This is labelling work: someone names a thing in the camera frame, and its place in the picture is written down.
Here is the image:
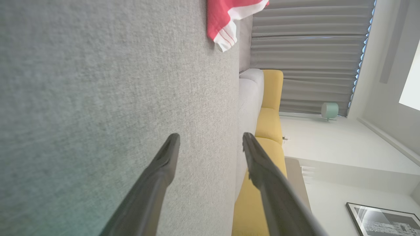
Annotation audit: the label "large grey sofa seat cushion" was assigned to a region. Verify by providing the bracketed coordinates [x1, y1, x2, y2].
[0, 0, 241, 236]

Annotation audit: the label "white slatted rack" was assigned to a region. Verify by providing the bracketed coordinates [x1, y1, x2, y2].
[300, 166, 316, 185]

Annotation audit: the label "grey pleated curtain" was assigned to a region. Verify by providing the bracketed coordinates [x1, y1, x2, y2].
[251, 0, 376, 117]

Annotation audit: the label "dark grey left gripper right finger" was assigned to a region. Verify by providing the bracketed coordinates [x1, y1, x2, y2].
[242, 132, 329, 236]

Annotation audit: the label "red shorts with white trim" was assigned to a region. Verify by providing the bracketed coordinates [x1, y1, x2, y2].
[207, 0, 269, 52]

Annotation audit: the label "small grey sofa seat cushion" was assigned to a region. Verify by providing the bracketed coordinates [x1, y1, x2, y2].
[235, 68, 264, 200]

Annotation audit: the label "yellow sofa backrest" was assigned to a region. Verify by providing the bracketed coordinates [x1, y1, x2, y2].
[232, 69, 287, 236]

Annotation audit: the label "beige low partition panel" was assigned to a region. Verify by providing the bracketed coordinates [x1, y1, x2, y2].
[284, 157, 312, 213]

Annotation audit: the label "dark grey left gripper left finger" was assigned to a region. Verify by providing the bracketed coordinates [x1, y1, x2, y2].
[99, 133, 180, 236]

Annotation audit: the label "black framed wall picture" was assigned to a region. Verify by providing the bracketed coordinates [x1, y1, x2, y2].
[345, 202, 420, 236]

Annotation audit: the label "mint green floor lamp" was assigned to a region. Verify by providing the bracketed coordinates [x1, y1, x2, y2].
[321, 102, 339, 122]

